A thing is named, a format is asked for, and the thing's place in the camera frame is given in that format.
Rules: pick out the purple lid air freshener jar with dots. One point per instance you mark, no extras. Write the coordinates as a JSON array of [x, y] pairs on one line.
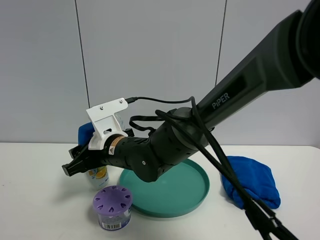
[[112, 205]]

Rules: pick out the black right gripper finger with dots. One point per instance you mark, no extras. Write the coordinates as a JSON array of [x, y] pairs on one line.
[[78, 152]]

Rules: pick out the blue folded towel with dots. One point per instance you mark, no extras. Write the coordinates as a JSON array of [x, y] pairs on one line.
[[256, 179]]

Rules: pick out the white blue shampoo bottle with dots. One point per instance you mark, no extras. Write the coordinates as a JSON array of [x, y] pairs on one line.
[[97, 177]]

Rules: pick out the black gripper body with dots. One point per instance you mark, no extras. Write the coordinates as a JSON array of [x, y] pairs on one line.
[[94, 158]]

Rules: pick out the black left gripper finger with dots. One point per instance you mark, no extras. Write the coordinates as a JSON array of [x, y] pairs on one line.
[[74, 167]]

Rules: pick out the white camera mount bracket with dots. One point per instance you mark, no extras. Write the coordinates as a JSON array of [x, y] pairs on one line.
[[105, 123]]

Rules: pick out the teal round plastic tray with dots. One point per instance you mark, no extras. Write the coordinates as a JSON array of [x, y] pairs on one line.
[[176, 193]]

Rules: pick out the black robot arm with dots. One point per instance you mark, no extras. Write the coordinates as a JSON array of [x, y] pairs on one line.
[[287, 58]]

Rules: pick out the clear water bottle green label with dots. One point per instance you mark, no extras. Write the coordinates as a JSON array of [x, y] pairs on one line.
[[120, 121]]

